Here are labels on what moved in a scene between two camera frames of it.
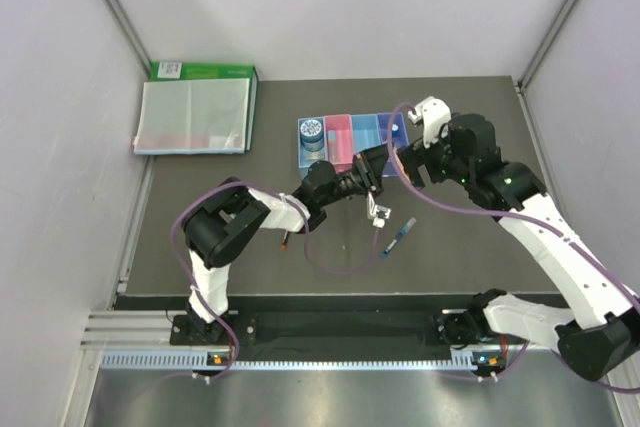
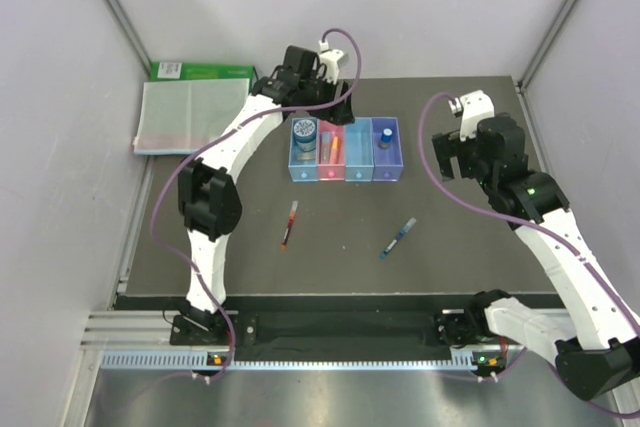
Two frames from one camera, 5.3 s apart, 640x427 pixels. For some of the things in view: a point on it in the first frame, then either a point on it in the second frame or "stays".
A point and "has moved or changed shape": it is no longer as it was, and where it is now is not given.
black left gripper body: (348, 184) → (317, 91)
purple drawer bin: (398, 135) has moved or changed shape
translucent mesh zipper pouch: (206, 116) stays
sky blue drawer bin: (365, 132) has moved or changed shape
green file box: (175, 71) stays
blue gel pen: (402, 233) stays
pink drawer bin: (339, 142) has moved or changed shape
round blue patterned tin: (311, 136) has moved or changed shape
